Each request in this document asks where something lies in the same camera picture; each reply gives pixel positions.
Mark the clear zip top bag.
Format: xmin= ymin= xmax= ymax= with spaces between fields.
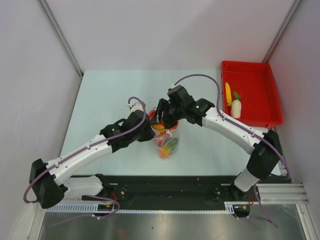
xmin=151 ymin=121 xmax=179 ymax=156

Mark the orange red fake mango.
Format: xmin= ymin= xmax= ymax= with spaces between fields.
xmin=152 ymin=122 xmax=166 ymax=132

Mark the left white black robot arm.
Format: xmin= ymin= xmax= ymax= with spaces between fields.
xmin=27 ymin=101 xmax=155 ymax=209

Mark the aluminium frame rail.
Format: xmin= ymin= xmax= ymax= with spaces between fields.
xmin=257 ymin=183 xmax=309 ymax=205

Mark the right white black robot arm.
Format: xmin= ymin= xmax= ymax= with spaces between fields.
xmin=150 ymin=85 xmax=282 ymax=201

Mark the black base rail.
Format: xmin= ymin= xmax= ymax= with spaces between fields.
xmin=97 ymin=175 xmax=257 ymax=211

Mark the red plastic tray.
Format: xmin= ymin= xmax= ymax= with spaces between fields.
xmin=221 ymin=60 xmax=283 ymax=128

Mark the orange fake pear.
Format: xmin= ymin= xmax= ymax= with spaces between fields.
xmin=158 ymin=148 xmax=172 ymax=158

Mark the green orange fake fruit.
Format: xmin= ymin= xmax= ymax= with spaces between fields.
xmin=162 ymin=137 xmax=179 ymax=151

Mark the white fake radish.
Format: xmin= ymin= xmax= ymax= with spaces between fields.
xmin=230 ymin=91 xmax=242 ymax=119

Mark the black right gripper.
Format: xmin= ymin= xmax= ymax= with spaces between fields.
xmin=150 ymin=98 xmax=185 ymax=130

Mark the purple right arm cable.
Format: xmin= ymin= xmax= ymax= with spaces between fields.
xmin=172 ymin=72 xmax=292 ymax=228

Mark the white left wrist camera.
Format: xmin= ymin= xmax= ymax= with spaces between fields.
xmin=127 ymin=102 xmax=144 ymax=113

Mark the yellow fake banana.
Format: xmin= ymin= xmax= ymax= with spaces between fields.
xmin=225 ymin=82 xmax=232 ymax=107

